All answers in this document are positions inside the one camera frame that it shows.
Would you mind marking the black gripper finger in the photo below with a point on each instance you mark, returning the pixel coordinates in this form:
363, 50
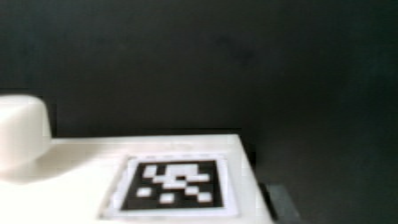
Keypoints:
279, 204

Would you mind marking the white drawer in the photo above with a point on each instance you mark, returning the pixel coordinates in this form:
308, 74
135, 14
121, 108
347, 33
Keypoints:
125, 180

